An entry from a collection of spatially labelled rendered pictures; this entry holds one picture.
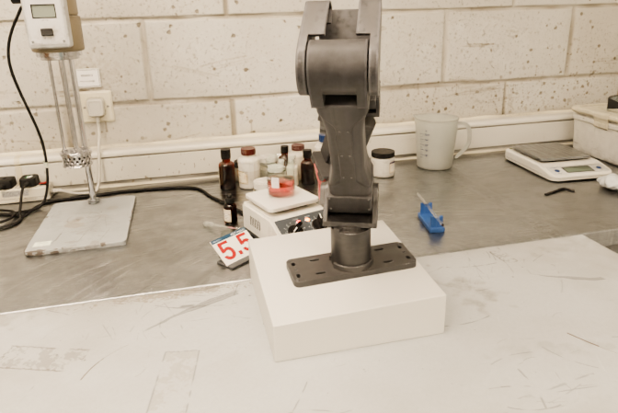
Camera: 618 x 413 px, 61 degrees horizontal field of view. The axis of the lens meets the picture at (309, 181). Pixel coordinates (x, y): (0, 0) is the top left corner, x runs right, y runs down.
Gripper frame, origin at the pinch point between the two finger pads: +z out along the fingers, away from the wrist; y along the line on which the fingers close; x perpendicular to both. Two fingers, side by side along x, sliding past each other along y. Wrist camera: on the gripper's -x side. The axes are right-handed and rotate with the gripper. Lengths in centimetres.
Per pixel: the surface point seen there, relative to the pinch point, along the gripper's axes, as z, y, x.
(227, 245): 11.8, 18.7, 0.9
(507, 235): 3.1, -37.7, 11.1
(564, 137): 21, -105, -39
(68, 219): 32, 49, -25
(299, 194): 8.2, 2.1, -8.1
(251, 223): 14.6, 12.0, -6.1
